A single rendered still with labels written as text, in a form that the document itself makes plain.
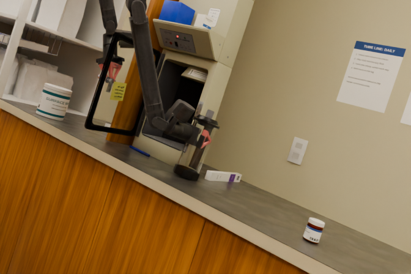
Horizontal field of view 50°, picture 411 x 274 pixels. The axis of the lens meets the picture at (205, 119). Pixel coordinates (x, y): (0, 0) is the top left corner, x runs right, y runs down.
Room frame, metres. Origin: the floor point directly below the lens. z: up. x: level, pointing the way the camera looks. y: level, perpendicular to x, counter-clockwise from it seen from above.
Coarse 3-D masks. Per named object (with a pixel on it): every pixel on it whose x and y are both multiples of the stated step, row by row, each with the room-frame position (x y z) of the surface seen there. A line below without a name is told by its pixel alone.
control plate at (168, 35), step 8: (160, 32) 1.89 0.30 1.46; (168, 32) 1.86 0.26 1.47; (176, 32) 1.82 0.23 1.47; (168, 40) 1.89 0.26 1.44; (176, 40) 1.85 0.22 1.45; (184, 40) 1.82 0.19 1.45; (192, 40) 1.78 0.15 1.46; (176, 48) 1.88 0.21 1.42; (184, 48) 1.85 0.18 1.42; (192, 48) 1.81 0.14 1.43
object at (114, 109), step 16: (128, 48) 1.78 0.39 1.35; (112, 64) 1.73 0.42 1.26; (128, 64) 1.80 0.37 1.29; (128, 80) 1.83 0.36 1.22; (112, 96) 1.77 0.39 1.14; (128, 96) 1.85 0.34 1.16; (96, 112) 1.72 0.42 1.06; (112, 112) 1.80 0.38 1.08; (128, 112) 1.88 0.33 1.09; (128, 128) 1.91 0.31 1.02
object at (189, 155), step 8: (208, 128) 1.62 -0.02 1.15; (216, 128) 1.63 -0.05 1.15; (208, 144) 1.64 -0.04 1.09; (184, 152) 1.63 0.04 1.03; (192, 152) 1.62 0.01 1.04; (200, 152) 1.62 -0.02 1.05; (184, 160) 1.62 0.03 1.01; (192, 160) 1.61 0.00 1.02; (200, 160) 1.63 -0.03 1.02; (184, 168) 1.62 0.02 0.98; (192, 168) 1.62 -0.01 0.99; (200, 168) 1.65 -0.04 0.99
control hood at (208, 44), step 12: (156, 24) 1.88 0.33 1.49; (168, 24) 1.83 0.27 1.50; (180, 24) 1.78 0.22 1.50; (192, 36) 1.77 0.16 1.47; (204, 36) 1.72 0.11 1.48; (216, 36) 1.73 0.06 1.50; (168, 48) 1.92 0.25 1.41; (204, 48) 1.76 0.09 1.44; (216, 48) 1.75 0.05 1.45; (216, 60) 1.78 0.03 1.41
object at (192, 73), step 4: (188, 68) 1.91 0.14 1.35; (192, 68) 1.89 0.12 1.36; (196, 68) 1.88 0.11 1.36; (200, 68) 1.88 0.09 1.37; (184, 72) 1.92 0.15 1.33; (188, 72) 1.89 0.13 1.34; (192, 72) 1.88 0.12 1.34; (196, 72) 1.87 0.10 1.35; (200, 72) 1.87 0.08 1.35; (204, 72) 1.88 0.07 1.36; (184, 76) 1.98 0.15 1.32; (188, 76) 1.87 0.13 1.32; (192, 76) 1.87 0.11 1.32; (196, 76) 1.87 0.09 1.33; (200, 76) 1.87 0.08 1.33; (204, 76) 1.87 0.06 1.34; (196, 80) 2.03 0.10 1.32; (200, 80) 1.86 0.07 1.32; (204, 80) 1.87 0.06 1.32
